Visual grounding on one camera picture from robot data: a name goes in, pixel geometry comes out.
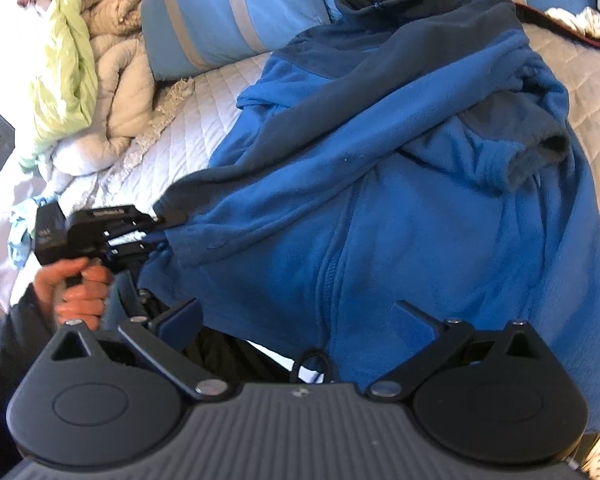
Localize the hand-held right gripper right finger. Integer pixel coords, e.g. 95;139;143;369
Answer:
367;301;543;399

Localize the green blanket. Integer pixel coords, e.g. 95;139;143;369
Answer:
19;0;137;173

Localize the black strap with red edge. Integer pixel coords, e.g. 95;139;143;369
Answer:
514;2;600;52

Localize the person's left forearm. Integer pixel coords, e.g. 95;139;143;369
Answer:
0;282;62;466

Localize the blue fleece jacket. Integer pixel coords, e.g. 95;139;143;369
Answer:
139;0;600;435

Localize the quilted bedspread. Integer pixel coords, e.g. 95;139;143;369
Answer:
0;22;600;480

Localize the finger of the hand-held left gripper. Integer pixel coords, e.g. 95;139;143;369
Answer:
106;231;169;258
104;210;187;239

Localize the light blue cloth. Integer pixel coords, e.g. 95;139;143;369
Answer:
6;196;44;267

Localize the person's dark clothing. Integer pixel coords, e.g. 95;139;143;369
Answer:
100;270;293;387

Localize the beige comforter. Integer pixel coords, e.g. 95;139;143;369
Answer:
50;0;197;177

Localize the white crumpled cloth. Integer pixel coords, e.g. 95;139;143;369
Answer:
544;5;600;39

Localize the white fringed throw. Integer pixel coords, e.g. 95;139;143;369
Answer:
99;76;197;187

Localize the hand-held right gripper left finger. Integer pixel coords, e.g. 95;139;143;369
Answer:
50;297;228;401

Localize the person's left hand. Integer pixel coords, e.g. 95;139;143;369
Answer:
32;257;114;331

